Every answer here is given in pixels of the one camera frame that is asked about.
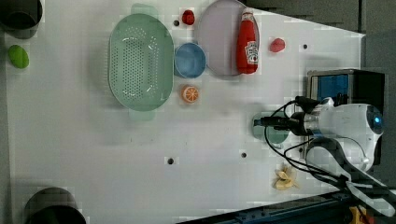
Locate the orange slice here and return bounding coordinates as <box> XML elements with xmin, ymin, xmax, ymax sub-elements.
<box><xmin>181</xmin><ymin>85</ymin><xmax>199</xmax><ymax>104</ymax></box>

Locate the silver toaster oven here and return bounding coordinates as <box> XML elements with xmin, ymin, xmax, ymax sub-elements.
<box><xmin>304</xmin><ymin>69</ymin><xmax>385</xmax><ymax>170</ymax></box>

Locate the black cylinder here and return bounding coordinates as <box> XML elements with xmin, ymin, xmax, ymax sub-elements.
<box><xmin>22</xmin><ymin>187</ymin><xmax>87</xmax><ymax>224</ymax></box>
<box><xmin>0</xmin><ymin>0</ymin><xmax>43</xmax><ymax>39</ymax></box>

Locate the black cylinder bottom left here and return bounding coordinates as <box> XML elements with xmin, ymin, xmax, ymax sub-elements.
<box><xmin>22</xmin><ymin>187</ymin><xmax>87</xmax><ymax>224</ymax></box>

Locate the mint green mug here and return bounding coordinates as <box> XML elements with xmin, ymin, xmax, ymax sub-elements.
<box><xmin>251</xmin><ymin>124</ymin><xmax>290</xmax><ymax>149</ymax></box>

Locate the lilac round plate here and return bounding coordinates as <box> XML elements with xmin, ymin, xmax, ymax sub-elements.
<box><xmin>195</xmin><ymin>0</ymin><xmax>260</xmax><ymax>76</ymax></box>

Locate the pink red strawberry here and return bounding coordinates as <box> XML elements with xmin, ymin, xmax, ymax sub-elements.
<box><xmin>270</xmin><ymin>38</ymin><xmax>286</xmax><ymax>52</ymax></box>

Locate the yellow red clamp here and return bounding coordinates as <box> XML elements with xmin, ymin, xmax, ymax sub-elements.
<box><xmin>349</xmin><ymin>206</ymin><xmax>375</xmax><ymax>224</ymax></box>

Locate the green perforated colander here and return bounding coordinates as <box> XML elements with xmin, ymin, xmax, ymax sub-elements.
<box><xmin>108</xmin><ymin>3</ymin><xmax>174</xmax><ymax>121</ymax></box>

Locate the peeled banana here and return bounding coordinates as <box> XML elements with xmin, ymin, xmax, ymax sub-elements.
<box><xmin>274</xmin><ymin>166</ymin><xmax>299</xmax><ymax>190</ymax></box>

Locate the blue metal frame rail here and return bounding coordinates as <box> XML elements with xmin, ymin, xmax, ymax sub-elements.
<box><xmin>177</xmin><ymin>191</ymin><xmax>356</xmax><ymax>224</ymax></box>

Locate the blue bowl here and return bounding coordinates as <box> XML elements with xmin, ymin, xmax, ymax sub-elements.
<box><xmin>174</xmin><ymin>43</ymin><xmax>206</xmax><ymax>78</ymax></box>

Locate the black cylinder top left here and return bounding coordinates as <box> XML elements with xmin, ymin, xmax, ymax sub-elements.
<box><xmin>0</xmin><ymin>0</ymin><xmax>43</xmax><ymax>39</ymax></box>

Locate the green lime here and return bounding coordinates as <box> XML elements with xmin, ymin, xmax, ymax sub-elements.
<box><xmin>7</xmin><ymin>45</ymin><xmax>30</xmax><ymax>69</ymax></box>

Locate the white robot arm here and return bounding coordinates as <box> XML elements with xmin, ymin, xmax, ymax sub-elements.
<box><xmin>252</xmin><ymin>96</ymin><xmax>395</xmax><ymax>217</ymax></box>

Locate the red ketchup bottle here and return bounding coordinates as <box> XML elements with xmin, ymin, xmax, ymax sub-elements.
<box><xmin>236</xmin><ymin>7</ymin><xmax>259</xmax><ymax>74</ymax></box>

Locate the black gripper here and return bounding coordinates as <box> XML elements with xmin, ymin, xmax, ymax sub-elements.
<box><xmin>253</xmin><ymin>112</ymin><xmax>308</xmax><ymax>136</ymax></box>

